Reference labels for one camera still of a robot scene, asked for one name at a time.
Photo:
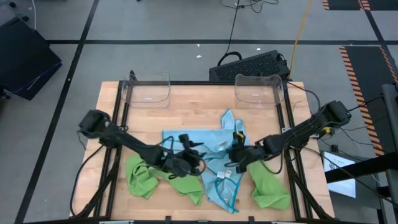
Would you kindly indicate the black perforated computer case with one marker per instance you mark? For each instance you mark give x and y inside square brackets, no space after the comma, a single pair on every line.
[248,67]

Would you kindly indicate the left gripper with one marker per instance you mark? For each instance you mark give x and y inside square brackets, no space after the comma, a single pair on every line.
[186,163]

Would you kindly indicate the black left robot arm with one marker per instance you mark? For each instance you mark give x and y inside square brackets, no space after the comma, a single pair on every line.
[130,143]

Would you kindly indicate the yellow tag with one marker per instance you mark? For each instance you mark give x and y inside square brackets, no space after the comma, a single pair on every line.
[239,135]

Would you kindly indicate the green microfiber towel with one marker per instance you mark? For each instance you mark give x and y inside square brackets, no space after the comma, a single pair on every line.
[189,186]
[267,189]
[140,183]

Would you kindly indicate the black equipment case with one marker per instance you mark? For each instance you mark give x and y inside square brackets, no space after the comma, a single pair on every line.
[25,62]

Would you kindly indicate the clear plastic bin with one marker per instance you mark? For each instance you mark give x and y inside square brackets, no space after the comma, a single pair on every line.
[149,93]
[258,93]

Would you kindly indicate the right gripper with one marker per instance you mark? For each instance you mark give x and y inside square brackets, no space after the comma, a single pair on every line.
[248,154]

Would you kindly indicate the white printed sheet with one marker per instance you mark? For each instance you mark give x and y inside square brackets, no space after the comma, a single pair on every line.
[342,186]

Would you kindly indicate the gray metal post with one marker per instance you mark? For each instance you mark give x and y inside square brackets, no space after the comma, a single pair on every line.
[391,118]

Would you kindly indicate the hazard-striped black floor mat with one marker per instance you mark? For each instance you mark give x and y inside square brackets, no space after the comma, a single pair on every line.
[342,3]
[367,77]

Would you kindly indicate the blue microfiber towel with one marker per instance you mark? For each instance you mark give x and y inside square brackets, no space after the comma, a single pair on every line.
[214,137]
[228,119]
[222,196]

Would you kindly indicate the black metal beam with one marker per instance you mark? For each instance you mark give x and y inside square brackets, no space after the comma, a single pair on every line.
[357,169]

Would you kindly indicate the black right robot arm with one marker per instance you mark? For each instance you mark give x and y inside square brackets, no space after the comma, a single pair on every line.
[311,127]

